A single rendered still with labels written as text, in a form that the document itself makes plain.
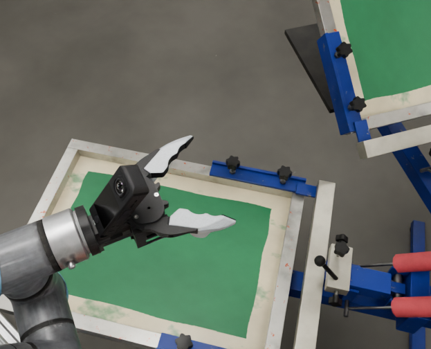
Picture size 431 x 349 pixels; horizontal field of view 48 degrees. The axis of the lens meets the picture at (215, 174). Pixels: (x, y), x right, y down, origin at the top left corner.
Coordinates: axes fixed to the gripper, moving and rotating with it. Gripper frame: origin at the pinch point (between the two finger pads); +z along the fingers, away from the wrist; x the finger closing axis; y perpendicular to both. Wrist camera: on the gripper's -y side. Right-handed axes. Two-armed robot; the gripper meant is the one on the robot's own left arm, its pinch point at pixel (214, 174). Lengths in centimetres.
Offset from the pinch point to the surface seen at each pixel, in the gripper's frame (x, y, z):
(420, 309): 29, 54, 45
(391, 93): -29, 56, 77
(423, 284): 24, 60, 53
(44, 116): -162, 192, -28
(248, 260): -3, 73, 17
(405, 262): 18, 58, 51
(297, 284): 9, 74, 27
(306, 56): -70, 83, 77
